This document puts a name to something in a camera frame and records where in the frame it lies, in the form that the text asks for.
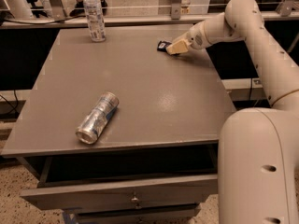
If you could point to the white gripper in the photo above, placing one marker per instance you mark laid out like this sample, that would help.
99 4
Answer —
195 39

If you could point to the dark blue rxbar wrapper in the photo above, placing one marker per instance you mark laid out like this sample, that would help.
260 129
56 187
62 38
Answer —
163 45

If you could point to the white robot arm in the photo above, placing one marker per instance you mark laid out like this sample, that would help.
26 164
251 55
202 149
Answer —
258 147

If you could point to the black shoe right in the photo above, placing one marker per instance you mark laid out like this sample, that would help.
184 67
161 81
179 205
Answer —
104 6

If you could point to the black shoe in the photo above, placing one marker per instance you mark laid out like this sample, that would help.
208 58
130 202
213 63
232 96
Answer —
78 10
104 6

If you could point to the clear plastic water bottle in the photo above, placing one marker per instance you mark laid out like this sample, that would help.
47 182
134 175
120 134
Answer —
95 20

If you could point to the black shoe left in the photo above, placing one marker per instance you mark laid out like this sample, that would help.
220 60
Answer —
78 10

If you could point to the silver blue drink can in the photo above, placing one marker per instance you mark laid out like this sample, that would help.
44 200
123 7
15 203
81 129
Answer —
90 129

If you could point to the grey metal railing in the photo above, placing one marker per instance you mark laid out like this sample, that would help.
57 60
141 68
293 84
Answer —
159 13

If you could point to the grey drawer cabinet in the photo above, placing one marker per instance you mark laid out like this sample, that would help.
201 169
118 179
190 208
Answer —
167 124

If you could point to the grey upper drawer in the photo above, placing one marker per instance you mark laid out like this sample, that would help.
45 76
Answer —
121 195

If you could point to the grey drawer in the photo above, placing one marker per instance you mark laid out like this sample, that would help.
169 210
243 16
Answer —
121 195
139 216

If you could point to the black office chair base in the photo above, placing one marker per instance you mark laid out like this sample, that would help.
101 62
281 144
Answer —
37 11

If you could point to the grey lower drawer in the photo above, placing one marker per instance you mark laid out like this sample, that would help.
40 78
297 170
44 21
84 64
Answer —
139 216

